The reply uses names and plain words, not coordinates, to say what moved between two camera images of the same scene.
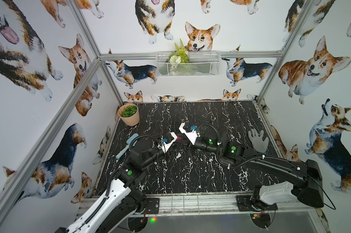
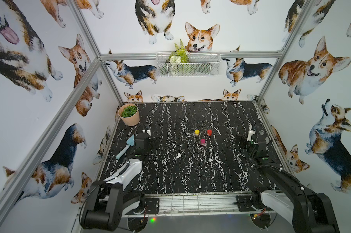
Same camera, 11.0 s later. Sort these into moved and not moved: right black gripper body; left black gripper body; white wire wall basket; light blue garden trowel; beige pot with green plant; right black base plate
Moved: right black gripper body; left black gripper body
Not moved: beige pot with green plant; right black base plate; light blue garden trowel; white wire wall basket
